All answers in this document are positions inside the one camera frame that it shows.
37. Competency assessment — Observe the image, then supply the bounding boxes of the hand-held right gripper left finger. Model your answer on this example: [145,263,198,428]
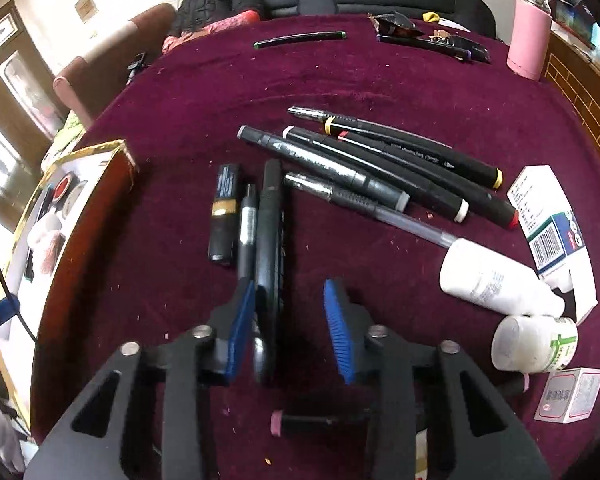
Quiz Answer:
[25,275,257,480]

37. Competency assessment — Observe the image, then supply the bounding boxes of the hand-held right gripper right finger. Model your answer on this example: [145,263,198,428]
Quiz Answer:
[323,280,552,480]

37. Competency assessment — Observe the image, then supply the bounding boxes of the black stick pink tip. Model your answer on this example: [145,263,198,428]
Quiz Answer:
[270,409,381,437]

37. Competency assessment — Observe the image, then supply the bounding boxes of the thick black marker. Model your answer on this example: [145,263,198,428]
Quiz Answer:
[252,158,287,387]

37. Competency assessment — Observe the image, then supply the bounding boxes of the short black silver pen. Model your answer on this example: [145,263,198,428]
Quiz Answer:
[236,183,259,281]

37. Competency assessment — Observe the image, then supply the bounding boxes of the black gold tube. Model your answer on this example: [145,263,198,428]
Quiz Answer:
[207,163,244,264]

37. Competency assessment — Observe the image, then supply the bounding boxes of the gold-edged box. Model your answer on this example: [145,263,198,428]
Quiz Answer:
[0,140,142,432]

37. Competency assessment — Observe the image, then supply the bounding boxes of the clear gel pen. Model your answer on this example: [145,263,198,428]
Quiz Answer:
[284,171,457,250]

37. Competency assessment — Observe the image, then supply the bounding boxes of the white nozzle bottle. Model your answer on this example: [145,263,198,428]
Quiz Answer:
[439,237,567,317]

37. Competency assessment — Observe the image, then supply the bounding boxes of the black marker grey caps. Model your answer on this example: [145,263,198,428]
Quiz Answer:
[236,125,411,212]

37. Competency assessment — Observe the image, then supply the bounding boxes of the white bottle green label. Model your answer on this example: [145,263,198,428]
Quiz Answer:
[490,314,579,375]

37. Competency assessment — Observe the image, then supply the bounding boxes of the silver tip pen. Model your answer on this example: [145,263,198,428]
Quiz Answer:
[287,105,333,123]

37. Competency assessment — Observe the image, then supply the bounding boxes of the small grey label box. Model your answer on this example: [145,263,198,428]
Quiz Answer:
[534,366,600,424]

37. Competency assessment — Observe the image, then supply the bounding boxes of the blue white carton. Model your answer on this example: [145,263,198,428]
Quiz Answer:
[506,164,599,327]

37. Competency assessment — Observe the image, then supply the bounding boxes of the wooden glass door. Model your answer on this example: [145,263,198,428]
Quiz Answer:
[0,0,68,196]

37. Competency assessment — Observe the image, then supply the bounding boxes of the brown armchair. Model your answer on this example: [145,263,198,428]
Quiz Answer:
[52,2,177,128]

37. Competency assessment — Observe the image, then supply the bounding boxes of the black marker green tip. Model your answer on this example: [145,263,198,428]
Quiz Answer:
[253,30,347,51]

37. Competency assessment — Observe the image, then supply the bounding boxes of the black items near thermos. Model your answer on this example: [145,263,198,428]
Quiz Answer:
[376,34,492,65]

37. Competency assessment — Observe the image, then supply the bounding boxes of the dark crumpled wrapper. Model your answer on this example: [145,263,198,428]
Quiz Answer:
[370,11,423,40]

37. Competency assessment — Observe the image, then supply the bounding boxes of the wooden sideboard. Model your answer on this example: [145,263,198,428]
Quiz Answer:
[520,0,600,161]

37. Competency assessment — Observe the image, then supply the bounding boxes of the pink thermos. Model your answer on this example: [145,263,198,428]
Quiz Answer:
[506,0,552,82]

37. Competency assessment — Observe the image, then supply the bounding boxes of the black cable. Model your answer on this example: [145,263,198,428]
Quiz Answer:
[0,205,39,343]

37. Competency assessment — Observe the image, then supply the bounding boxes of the small black camera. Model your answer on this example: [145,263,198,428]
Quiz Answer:
[126,51,149,86]

